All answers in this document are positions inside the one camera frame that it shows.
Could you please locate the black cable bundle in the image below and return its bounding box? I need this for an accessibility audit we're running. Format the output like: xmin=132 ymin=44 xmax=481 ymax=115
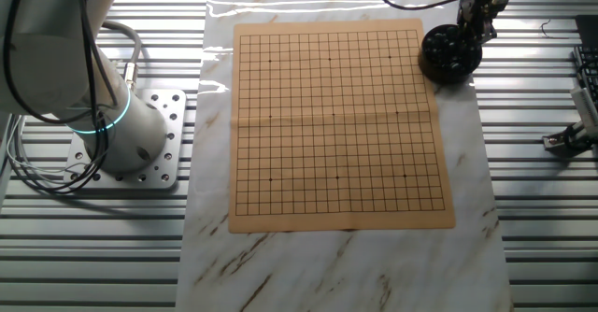
xmin=0 ymin=0 xmax=121 ymax=195

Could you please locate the black keyboard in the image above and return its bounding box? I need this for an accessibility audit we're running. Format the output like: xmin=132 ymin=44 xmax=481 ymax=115
xmin=572 ymin=45 xmax=598 ymax=106

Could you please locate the wooden go board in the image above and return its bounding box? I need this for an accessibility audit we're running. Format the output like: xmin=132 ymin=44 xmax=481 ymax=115
xmin=227 ymin=18 xmax=457 ymax=234

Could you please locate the black bowl of Go stones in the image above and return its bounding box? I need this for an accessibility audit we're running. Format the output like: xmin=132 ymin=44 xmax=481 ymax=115
xmin=417 ymin=23 xmax=483 ymax=87

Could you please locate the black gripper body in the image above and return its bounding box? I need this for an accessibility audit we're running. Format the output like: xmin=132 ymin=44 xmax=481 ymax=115
xmin=457 ymin=0 xmax=499 ymax=37

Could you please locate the grey cable with metal connector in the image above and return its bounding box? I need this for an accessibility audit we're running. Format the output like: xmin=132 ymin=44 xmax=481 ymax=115
xmin=99 ymin=20 xmax=144 ymax=92

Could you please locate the metal camera stand bracket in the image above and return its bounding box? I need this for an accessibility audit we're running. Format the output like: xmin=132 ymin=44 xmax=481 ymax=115
xmin=541 ymin=122 xmax=598 ymax=157

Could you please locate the white marble pattern mat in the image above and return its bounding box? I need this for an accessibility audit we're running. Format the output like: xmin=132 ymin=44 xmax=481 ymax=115
xmin=175 ymin=0 xmax=515 ymax=312

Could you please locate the black flat pad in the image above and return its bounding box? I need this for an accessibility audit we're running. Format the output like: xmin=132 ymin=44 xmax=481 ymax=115
xmin=574 ymin=15 xmax=598 ymax=47

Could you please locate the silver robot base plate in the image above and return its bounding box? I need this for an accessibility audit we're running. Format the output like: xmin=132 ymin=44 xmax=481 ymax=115
xmin=63 ymin=89 xmax=187 ymax=191

